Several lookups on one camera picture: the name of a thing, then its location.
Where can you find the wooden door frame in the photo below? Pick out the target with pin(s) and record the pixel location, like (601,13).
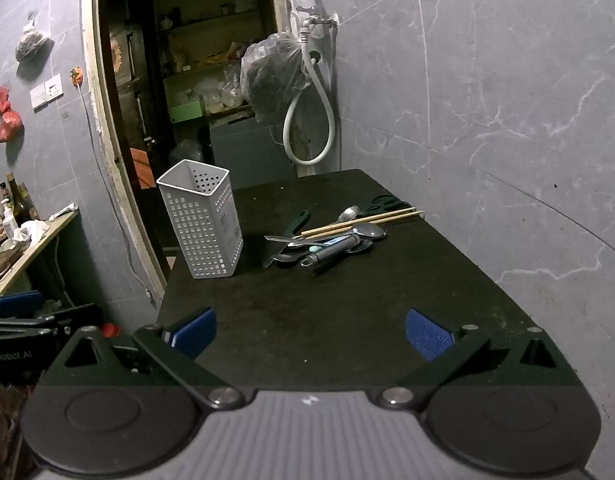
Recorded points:
(94,110)

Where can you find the purple-banded wooden chopstick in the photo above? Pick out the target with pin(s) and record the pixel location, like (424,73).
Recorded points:
(387,220)
(367,219)

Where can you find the red plastic bags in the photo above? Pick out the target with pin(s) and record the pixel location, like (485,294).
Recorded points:
(9,122)

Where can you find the storage shelf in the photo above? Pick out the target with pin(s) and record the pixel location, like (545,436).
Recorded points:
(187,27)

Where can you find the pile of white plastic bags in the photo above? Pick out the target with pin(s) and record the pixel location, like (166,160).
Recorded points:
(227,92)

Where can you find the large round steel serving spoon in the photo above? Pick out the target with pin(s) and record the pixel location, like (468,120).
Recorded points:
(370,231)

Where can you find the orange wall hook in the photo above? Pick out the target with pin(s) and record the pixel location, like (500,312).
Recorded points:
(76,76)

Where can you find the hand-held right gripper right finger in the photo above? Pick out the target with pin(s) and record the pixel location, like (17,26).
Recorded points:
(427,335)

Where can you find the metal wall tap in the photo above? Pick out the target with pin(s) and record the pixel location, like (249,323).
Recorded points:
(312,22)

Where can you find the grey hanging bag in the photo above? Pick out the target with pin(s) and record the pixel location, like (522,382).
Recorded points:
(32,42)

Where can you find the orange sheet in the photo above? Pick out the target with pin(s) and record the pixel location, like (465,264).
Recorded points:
(142,167)

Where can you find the grey cabinet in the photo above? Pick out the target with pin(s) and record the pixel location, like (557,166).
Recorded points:
(247,150)

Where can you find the small red object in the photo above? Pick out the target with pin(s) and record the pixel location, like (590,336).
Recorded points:
(109,330)

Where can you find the small steel spoon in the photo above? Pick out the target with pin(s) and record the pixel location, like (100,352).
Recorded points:
(350,212)

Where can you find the white wall switch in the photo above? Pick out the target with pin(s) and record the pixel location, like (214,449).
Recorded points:
(47,91)

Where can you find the white pump bottle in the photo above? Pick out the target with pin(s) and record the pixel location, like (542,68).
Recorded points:
(8,222)

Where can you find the white cloth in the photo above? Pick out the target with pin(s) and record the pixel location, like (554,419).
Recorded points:
(32,230)

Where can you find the plain wooden chopstick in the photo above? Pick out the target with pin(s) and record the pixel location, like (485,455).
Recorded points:
(410,217)

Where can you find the green box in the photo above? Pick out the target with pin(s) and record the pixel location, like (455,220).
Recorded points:
(187,110)

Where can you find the sunflower decoration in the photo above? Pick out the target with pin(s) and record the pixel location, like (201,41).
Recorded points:
(118,55)

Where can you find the white tube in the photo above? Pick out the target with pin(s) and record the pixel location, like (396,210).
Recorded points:
(62,210)

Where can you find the clear bag with dark contents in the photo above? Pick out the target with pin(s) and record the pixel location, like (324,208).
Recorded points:
(272,70)

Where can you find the white perforated utensil basket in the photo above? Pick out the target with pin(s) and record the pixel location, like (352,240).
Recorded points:
(207,230)

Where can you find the black plastic bag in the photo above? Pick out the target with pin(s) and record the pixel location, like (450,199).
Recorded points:
(185,152)

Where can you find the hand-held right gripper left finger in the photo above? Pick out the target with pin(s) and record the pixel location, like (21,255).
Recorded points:
(197,332)

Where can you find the dark wooden door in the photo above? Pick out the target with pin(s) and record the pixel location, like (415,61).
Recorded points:
(132,110)

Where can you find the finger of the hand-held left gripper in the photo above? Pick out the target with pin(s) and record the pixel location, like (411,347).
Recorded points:
(17,303)
(77,317)

